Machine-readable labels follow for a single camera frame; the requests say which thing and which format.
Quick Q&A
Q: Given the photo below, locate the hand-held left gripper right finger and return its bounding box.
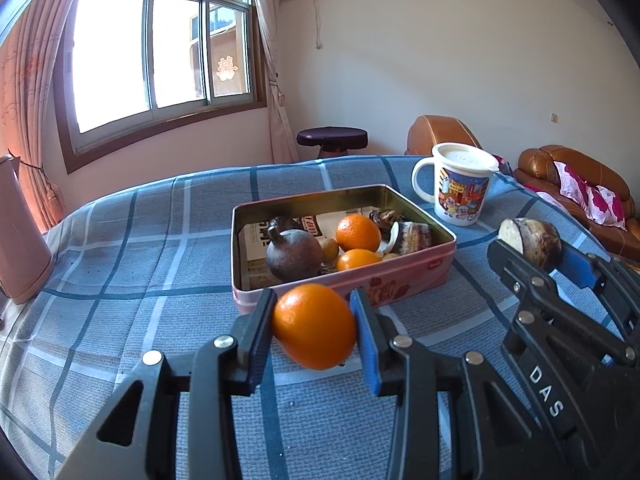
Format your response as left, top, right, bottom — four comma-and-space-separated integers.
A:
350, 290, 566, 480

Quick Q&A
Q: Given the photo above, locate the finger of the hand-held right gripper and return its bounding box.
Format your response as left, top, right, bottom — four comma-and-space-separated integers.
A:
487, 240, 636, 366
562, 245, 640, 341

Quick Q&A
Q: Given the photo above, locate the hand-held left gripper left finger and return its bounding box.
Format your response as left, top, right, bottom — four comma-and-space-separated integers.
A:
55, 290, 277, 480

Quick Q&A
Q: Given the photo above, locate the halved dark brown fruit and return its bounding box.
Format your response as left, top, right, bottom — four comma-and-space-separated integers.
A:
498, 217, 563, 271
380, 221, 432, 256

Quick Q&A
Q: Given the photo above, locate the orange mandarin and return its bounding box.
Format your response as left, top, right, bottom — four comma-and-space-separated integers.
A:
335, 213, 382, 253
271, 283, 357, 371
336, 248, 383, 273

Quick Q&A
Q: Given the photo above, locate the dark purple round fruit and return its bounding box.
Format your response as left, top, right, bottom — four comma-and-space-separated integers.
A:
265, 222, 325, 283

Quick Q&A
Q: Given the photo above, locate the brown wrinkled date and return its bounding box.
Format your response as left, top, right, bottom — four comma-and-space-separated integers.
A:
369, 208, 403, 233

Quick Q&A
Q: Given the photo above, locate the pink metal tin box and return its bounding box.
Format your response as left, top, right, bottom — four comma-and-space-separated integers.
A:
231, 184, 457, 315

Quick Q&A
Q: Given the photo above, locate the pink floral cushion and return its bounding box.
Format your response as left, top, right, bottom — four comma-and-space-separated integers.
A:
554, 161, 628, 231

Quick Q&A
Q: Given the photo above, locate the printed paper liner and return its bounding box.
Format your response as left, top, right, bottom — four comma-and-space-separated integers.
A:
240, 207, 381, 286

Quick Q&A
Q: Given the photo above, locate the white cartoon print mug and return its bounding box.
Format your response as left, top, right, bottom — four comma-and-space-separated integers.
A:
411, 142, 501, 228

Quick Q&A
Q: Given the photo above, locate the brown leather sofa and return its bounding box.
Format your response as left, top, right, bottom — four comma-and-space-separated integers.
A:
513, 145, 640, 256

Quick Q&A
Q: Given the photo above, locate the white plastic mug lid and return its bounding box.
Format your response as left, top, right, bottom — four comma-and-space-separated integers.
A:
432, 142, 501, 175

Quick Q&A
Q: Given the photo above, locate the blue plaid tablecloth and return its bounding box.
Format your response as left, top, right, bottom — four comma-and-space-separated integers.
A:
0, 155, 640, 480

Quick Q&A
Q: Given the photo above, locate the brown leather armchair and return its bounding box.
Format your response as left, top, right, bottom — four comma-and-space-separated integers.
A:
404, 115, 483, 157

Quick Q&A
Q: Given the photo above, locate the dark round stool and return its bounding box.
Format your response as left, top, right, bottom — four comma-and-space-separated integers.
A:
296, 126, 369, 161

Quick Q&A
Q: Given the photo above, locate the beige tied curtain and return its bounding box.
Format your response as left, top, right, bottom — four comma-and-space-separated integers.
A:
248, 0, 301, 163

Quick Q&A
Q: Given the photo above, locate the pink kettle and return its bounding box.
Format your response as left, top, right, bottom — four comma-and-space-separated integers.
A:
0, 154, 53, 306

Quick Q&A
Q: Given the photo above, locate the sliding glass window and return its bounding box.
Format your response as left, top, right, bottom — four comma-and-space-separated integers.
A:
52, 0, 268, 173

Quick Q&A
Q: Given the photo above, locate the pink patterned curtain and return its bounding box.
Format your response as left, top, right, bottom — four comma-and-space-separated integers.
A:
0, 0, 93, 233

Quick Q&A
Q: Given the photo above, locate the white air conditioner cable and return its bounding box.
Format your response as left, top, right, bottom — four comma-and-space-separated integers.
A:
280, 0, 323, 51

